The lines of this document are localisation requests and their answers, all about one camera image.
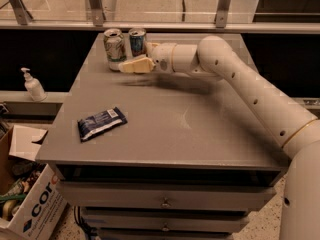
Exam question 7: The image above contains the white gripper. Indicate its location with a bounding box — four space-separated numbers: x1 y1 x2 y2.
119 42 175 74

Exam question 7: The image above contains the blue silver redbull can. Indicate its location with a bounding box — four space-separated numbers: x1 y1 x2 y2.
129 28 146 57

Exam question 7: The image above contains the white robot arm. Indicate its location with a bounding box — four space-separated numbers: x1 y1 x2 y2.
119 35 320 240

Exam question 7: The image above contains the green white 7up can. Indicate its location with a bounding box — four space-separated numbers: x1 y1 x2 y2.
104 28 127 71

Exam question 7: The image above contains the dark blue snack packet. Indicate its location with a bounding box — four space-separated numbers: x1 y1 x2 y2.
77 107 127 142

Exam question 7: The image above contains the grey drawer cabinet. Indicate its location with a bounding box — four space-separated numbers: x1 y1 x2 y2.
38 40 288 240

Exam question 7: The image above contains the white pump dispenser bottle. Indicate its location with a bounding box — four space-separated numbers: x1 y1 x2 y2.
21 67 47 102

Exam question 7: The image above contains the top grey drawer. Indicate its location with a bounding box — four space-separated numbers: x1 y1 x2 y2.
57 181 275 212

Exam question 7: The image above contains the grey drawer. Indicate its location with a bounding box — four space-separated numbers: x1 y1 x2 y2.
57 181 275 212
81 208 248 233

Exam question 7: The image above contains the white cardboard box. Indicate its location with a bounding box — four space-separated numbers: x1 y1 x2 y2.
0 125 66 240

